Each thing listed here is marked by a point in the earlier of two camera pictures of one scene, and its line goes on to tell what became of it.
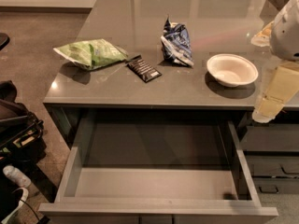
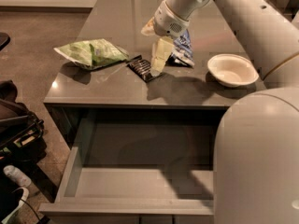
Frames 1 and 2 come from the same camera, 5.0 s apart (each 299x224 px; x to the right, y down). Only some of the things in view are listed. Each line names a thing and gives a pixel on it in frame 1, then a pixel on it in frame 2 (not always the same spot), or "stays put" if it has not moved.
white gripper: (286, 32) -> (168, 22)
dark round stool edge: (5, 40) stays put
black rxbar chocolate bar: (145, 72) stays put
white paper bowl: (232, 70) stays put
